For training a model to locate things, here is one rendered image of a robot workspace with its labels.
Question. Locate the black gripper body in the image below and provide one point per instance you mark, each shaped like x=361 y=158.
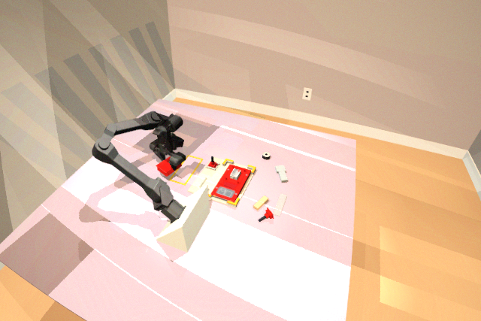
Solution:
x=166 y=148

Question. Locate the red rectangular shell with corner holes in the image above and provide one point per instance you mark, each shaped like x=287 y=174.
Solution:
x=165 y=168

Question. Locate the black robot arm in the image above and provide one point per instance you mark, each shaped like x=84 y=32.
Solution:
x=157 y=189

